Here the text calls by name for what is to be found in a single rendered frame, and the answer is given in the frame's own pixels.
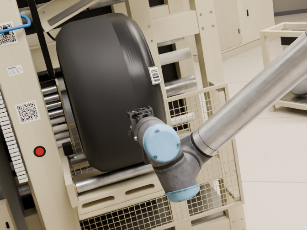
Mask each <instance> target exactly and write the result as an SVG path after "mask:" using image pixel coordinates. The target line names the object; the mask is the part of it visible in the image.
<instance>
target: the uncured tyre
mask: <svg viewBox="0 0 307 230"><path fill-rule="evenodd" d="M55 40H56V52H57V56H58V61H59V65H60V69H61V72H62V76H63V80H64V84H65V88H66V91H67V95H68V99H69V103H70V107H71V110H72V113H73V117H74V121H75V125H76V128H77V132H78V135H79V139H80V142H81V145H82V149H83V152H84V155H85V157H86V159H87V161H88V163H89V165H90V166H91V167H93V168H95V169H97V170H99V171H101V172H111V171H114V170H117V169H121V168H124V167H128V166H131V165H135V164H138V163H142V162H144V160H143V153H142V147H141V146H140V145H139V143H138V142H137V140H134V138H133V137H130V136H129V135H128V131H130V126H131V124H130V122H129V119H128V116H127V112H130V111H131V110H134V109H138V108H147V109H148V106H149V107H151V108H152V109H153V115H154V117H156V118H158V119H160V120H161V121H163V122H164V123H165V124H167V118H166V111H165V105H164V99H163V94H162V89H161V86H160V83H159V84H152V80H151V77H150V74H149V70H148V68H149V67H154V66H155V64H154V60H153V57H152V54H151V52H150V49H149V46H148V44H147V41H146V39H145V36H144V34H143V32H142V30H141V29H140V27H139V25H138V24H137V22H136V21H134V20H133V19H131V18H130V17H128V16H126V15H125V14H123V13H115V12H112V13H108V14H104V15H100V16H94V17H90V18H86V19H82V20H78V21H72V22H69V23H68V24H66V25H64V26H62V28H61V29H60V31H59V32H58V34H57V35H56V37H55ZM126 155H127V156H126ZM123 156H124V157H123ZM120 157H121V158H120ZM115 158H116V159H115ZM117 158H118V159H117ZM112 159H114V160H112ZM110 160H111V161H110Z"/></svg>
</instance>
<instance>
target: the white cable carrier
mask: <svg viewBox="0 0 307 230"><path fill-rule="evenodd" d="M0 125H1V128H2V130H3V134H4V138H5V141H6V142H7V143H6V144H7V146H8V149H9V153H10V156H11V159H12V161H13V165H14V169H15V172H16V174H17V176H18V177H17V178H18V180H19V183H23V182H27V181H28V177H29V175H28V172H27V171H26V168H25V164H24V161H23V159H22V155H21V152H20V148H19V145H18V142H17V140H16V137H15V133H14V129H13V126H12V121H11V119H10V117H9V113H8V110H7V109H6V105H5V102H4V97H3V94H2V93H1V89H0Z"/></svg>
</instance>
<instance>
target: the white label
mask: <svg viewBox="0 0 307 230"><path fill-rule="evenodd" d="M148 70H149V74H150V77H151V80H152V84H159V83H162V79H161V76H160V73H159V68H158V66H154V67H149V68H148Z"/></svg>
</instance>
